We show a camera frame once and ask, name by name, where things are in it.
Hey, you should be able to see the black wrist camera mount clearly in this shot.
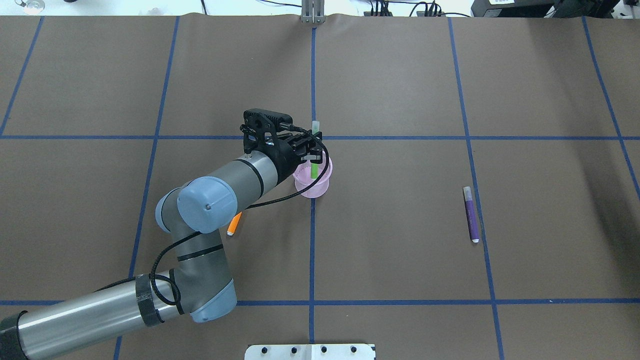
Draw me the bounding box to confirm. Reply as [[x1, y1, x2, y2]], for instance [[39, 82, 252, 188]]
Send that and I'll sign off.
[[240, 108, 294, 156]]

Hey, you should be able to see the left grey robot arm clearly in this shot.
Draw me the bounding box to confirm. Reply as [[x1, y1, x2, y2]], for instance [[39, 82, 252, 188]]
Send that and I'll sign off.
[[1, 135, 313, 360]]

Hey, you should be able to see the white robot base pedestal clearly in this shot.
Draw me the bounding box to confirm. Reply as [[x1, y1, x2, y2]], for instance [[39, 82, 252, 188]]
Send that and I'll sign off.
[[244, 343, 377, 360]]

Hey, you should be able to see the pink mesh pen holder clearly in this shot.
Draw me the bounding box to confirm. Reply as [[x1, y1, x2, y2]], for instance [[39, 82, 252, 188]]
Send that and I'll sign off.
[[293, 152, 333, 199]]

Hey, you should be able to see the green highlighter pen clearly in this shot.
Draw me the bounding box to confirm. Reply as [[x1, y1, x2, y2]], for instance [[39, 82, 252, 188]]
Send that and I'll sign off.
[[310, 120, 322, 180]]

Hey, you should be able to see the purple highlighter pen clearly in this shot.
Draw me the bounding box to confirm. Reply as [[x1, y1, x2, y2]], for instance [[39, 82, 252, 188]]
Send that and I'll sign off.
[[462, 186, 481, 244]]

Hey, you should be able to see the orange highlighter pen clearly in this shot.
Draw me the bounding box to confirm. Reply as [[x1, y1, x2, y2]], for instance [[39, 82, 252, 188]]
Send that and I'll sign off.
[[226, 212, 243, 237]]

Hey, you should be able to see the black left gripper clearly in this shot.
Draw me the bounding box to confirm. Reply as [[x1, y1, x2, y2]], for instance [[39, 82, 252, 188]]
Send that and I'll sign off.
[[258, 132, 323, 185]]

